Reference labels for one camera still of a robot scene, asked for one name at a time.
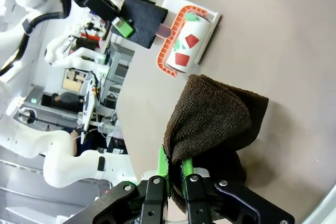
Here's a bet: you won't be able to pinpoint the tilted white monitor screen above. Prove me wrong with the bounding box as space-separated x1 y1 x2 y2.
78 77 97 145

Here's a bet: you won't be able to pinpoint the lint roller with black handle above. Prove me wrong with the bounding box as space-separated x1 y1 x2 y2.
121 0 211 78

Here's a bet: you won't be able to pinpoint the dark brown cloth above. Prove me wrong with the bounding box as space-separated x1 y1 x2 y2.
162 73 270 213

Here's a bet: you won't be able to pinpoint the seated person dark clothes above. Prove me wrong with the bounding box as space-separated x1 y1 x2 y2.
51 91 85 112

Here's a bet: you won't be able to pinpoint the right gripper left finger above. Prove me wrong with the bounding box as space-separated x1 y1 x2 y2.
91 146 169 224

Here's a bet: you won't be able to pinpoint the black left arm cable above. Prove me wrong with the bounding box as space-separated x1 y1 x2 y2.
0 0 72 77

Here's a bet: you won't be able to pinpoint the white lint roller stand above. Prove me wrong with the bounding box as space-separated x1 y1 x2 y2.
161 0 222 65

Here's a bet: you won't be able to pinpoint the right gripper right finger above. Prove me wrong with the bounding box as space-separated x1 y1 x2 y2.
181 157 295 224

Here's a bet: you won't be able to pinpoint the red-orange paper scrap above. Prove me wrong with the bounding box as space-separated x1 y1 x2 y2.
175 52 190 67

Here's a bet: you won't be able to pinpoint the red paper scrap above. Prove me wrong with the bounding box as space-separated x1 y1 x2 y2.
185 34 200 49

